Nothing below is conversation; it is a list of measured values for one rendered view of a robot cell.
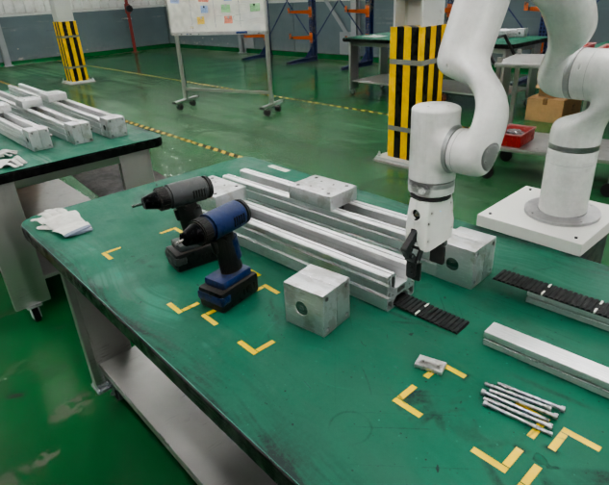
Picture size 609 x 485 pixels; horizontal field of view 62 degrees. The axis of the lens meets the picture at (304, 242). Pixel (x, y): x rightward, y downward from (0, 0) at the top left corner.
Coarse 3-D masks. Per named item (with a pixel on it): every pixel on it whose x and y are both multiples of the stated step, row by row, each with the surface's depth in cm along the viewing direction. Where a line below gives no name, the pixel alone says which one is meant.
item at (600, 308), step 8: (504, 272) 113; (512, 272) 112; (496, 280) 111; (504, 280) 110; (512, 280) 110; (520, 280) 110; (528, 280) 109; (536, 280) 109; (520, 288) 107; (528, 288) 106; (536, 288) 106; (544, 288) 107; (552, 288) 106; (560, 288) 106; (552, 296) 103; (560, 296) 103; (568, 296) 103; (576, 296) 103; (584, 296) 103; (568, 304) 101; (576, 304) 101; (584, 304) 100; (592, 304) 100; (600, 304) 100; (608, 304) 100; (592, 312) 98; (600, 312) 98; (608, 312) 98
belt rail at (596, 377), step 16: (496, 336) 93; (512, 336) 93; (528, 336) 93; (512, 352) 92; (528, 352) 90; (544, 352) 89; (560, 352) 88; (544, 368) 89; (560, 368) 86; (576, 368) 85; (592, 368) 85; (608, 368) 84; (576, 384) 85; (592, 384) 84; (608, 384) 81
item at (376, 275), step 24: (264, 216) 138; (288, 216) 134; (240, 240) 138; (264, 240) 130; (288, 240) 123; (312, 240) 128; (336, 240) 121; (288, 264) 126; (312, 264) 119; (336, 264) 115; (360, 264) 109; (384, 264) 113; (360, 288) 110; (384, 288) 105; (408, 288) 111
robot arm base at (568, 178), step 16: (560, 160) 129; (576, 160) 127; (592, 160) 127; (544, 176) 135; (560, 176) 130; (576, 176) 128; (592, 176) 130; (544, 192) 136; (560, 192) 132; (576, 192) 130; (528, 208) 141; (544, 208) 137; (560, 208) 133; (576, 208) 132; (592, 208) 138; (560, 224) 132; (576, 224) 131; (592, 224) 132
